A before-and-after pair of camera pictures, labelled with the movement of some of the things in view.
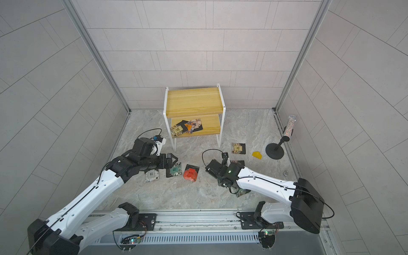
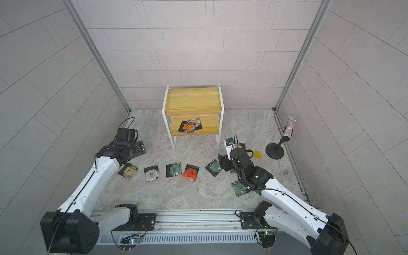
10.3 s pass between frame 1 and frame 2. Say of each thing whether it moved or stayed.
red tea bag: stayed
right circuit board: stayed
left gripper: moved
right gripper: moved
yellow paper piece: stayed
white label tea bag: stayed
